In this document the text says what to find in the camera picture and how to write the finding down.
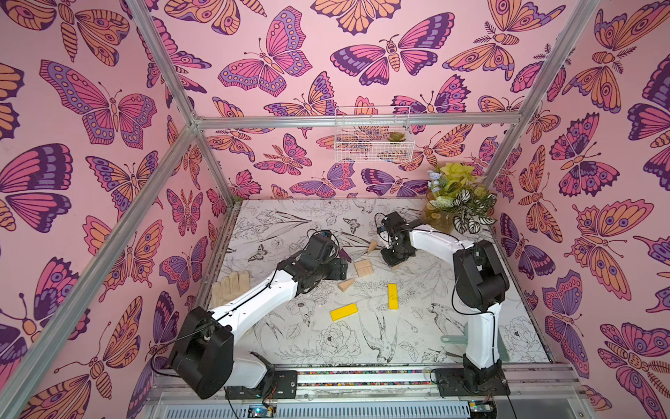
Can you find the natural wooden rectangular block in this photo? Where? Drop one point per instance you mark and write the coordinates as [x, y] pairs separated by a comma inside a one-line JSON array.
[[363, 265]]

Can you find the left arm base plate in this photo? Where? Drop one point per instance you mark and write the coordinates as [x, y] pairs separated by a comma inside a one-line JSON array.
[[275, 385]]

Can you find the short yellow block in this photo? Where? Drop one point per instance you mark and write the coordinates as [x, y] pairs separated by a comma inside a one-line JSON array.
[[392, 297]]

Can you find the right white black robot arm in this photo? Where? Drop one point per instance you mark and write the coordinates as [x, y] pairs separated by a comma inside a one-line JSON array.
[[481, 283]]

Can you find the aluminium frame structure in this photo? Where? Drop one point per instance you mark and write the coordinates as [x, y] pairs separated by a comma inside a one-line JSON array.
[[44, 192]]

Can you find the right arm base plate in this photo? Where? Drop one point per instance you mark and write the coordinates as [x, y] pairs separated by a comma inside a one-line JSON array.
[[470, 382]]

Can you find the long yellow block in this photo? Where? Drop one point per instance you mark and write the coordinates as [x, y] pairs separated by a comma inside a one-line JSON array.
[[344, 312]]

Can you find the white wire basket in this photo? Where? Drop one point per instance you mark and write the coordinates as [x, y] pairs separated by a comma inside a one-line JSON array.
[[362, 137]]

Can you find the teal dustpan brush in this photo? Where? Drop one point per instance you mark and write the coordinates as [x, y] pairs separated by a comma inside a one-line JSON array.
[[461, 342]]

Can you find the beige work glove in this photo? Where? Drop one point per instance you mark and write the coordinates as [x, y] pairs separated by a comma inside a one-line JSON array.
[[229, 288]]

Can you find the wooden triangle block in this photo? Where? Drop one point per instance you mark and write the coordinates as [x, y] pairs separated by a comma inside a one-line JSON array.
[[343, 286], [372, 246]]

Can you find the potted plant amber vase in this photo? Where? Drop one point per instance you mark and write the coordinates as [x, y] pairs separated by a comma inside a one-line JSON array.
[[457, 200]]

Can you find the purple triangular block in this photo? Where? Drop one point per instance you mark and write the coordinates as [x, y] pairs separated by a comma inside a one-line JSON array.
[[345, 256]]

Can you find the front aluminium rail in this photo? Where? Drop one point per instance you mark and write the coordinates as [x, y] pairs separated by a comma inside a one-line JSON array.
[[526, 391]]

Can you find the small succulent in basket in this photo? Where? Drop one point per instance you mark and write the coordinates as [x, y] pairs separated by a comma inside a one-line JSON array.
[[396, 137]]

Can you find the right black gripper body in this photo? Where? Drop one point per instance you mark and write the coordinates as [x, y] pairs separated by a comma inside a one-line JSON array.
[[395, 251]]

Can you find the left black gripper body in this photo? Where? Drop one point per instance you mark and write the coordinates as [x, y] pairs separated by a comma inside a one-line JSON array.
[[332, 270]]

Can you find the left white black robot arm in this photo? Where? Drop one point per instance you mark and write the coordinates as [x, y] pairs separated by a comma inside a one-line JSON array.
[[204, 354]]

